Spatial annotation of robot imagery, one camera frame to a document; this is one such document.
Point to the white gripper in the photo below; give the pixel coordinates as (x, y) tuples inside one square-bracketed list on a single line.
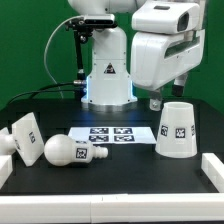
[(151, 69)]

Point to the white lamp bulb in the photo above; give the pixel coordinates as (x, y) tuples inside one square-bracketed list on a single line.
[(61, 150)]

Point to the white lamp base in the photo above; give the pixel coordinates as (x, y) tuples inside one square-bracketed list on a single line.
[(25, 138)]

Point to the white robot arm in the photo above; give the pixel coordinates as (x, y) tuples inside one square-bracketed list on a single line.
[(109, 84)]

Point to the white lamp shade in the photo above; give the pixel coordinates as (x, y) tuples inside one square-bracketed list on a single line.
[(176, 136)]

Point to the paper sheet with markers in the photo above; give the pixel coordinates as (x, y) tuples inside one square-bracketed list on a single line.
[(113, 135)]

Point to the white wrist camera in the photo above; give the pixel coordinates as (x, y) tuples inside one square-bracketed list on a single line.
[(166, 17)]

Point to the black camera on stand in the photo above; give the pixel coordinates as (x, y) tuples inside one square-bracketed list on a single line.
[(83, 27)]

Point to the white front rail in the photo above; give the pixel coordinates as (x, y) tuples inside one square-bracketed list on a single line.
[(112, 208)]

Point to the white left corner bracket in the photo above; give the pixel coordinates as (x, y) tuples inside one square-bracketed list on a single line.
[(5, 168)]

